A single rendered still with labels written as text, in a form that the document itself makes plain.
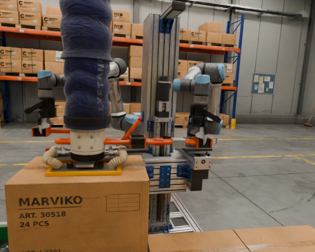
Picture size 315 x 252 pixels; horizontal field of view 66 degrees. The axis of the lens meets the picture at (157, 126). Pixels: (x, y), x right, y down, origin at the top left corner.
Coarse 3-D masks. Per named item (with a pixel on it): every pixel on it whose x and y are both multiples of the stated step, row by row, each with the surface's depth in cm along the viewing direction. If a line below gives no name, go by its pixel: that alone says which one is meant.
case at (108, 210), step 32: (32, 160) 129; (128, 160) 135; (32, 192) 101; (64, 192) 103; (96, 192) 105; (128, 192) 108; (32, 224) 103; (64, 224) 105; (96, 224) 108; (128, 224) 110
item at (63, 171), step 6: (72, 162) 114; (102, 162) 115; (48, 168) 113; (60, 168) 112; (66, 168) 112; (72, 168) 112; (78, 168) 113; (84, 168) 113; (90, 168) 113; (96, 168) 114; (102, 168) 114; (108, 168) 114; (114, 168) 115; (120, 168) 116; (48, 174) 108; (54, 174) 108; (60, 174) 108; (66, 174) 109; (72, 174) 109; (78, 174) 110; (84, 174) 110; (90, 174) 110; (96, 174) 111; (102, 174) 111; (108, 174) 112; (114, 174) 112; (120, 174) 112
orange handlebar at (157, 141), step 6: (54, 132) 143; (60, 132) 144; (66, 132) 144; (60, 138) 121; (66, 138) 122; (108, 138) 125; (114, 138) 126; (120, 138) 126; (150, 138) 129; (156, 138) 127; (162, 138) 128; (156, 144) 125; (162, 144) 126
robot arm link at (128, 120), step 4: (124, 116) 181; (128, 116) 174; (132, 116) 176; (136, 116) 178; (124, 120) 176; (128, 120) 173; (132, 120) 172; (120, 124) 179; (124, 124) 176; (128, 124) 173; (132, 124) 173; (124, 128) 177; (128, 128) 174; (136, 128) 174; (124, 132) 178; (132, 132) 174; (136, 132) 175
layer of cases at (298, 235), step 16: (160, 240) 150; (176, 240) 151; (192, 240) 152; (208, 240) 152; (224, 240) 153; (240, 240) 154; (256, 240) 155; (272, 240) 155; (288, 240) 156; (304, 240) 157
